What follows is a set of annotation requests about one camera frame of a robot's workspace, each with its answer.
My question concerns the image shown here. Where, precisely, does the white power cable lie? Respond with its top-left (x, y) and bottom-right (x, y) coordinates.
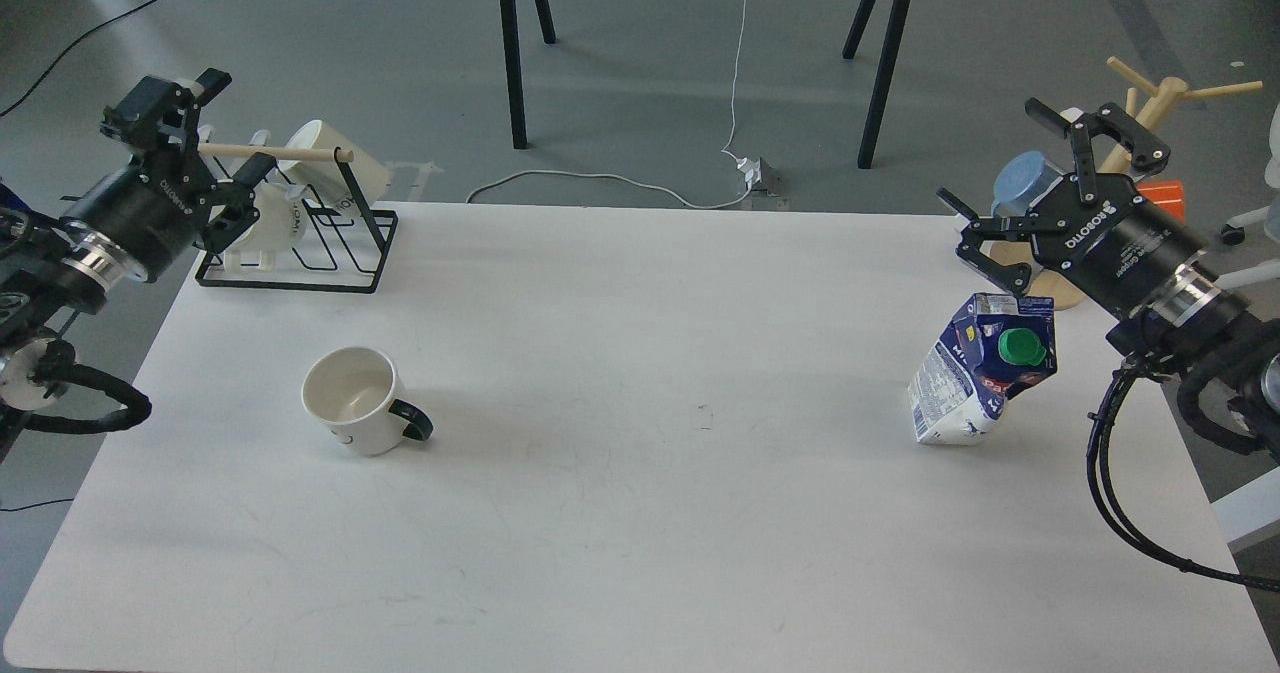
top-left (466, 0), bottom-right (791, 211)

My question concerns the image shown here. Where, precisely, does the blue mug on tree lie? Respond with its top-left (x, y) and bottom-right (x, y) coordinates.
top-left (991, 150), bottom-right (1065, 218)

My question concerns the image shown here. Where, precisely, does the black table leg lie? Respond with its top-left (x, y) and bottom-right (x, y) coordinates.
top-left (498, 0), bottom-right (557, 150)
top-left (842, 0), bottom-right (911, 170)

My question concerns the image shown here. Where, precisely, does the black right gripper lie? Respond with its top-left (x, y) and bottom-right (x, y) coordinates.
top-left (936, 97), bottom-right (1222, 322)

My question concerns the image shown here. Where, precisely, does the black table leg right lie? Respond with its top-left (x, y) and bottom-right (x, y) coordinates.
top-left (842, 0), bottom-right (911, 170)

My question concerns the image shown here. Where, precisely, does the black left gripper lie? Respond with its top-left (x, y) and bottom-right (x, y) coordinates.
top-left (61, 70), bottom-right (278, 284)

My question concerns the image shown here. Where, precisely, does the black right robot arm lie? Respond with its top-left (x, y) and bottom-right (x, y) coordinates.
top-left (937, 99), bottom-right (1279, 592)

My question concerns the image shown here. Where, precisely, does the black wire cup rack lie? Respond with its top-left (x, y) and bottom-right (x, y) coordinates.
top-left (195, 143), bottom-right (399, 294)

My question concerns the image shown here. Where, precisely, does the white chair base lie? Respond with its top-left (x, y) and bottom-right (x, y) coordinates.
top-left (1213, 104), bottom-right (1280, 294)

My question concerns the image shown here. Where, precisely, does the wooden mug tree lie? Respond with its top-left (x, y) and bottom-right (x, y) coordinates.
top-left (1030, 55), bottom-right (1265, 310)

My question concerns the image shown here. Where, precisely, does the blue white milk carton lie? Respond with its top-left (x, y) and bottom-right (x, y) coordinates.
top-left (908, 293), bottom-right (1059, 447)

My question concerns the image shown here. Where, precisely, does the cream mug tilted in rack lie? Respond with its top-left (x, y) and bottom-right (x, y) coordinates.
top-left (278, 120), bottom-right (390, 219)

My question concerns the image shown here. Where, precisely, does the black table leg left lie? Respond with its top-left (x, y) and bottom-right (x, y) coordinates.
top-left (498, 0), bottom-right (557, 150)

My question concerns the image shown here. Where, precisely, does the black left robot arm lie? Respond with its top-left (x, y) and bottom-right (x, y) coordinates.
top-left (1, 68), bottom-right (276, 448)

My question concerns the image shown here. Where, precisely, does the orange mug on tree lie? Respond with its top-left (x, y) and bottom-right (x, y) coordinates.
top-left (1137, 180), bottom-right (1187, 223)

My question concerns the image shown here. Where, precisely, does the white mug lying in rack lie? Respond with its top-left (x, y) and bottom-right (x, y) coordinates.
top-left (221, 182), bottom-right (305, 273)

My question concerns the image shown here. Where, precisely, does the white mug black handle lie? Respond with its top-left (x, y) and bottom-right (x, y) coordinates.
top-left (301, 345), bottom-right (435, 455)

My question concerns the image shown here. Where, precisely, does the grey power adapter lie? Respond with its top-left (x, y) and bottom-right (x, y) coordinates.
top-left (737, 157), bottom-right (782, 196)

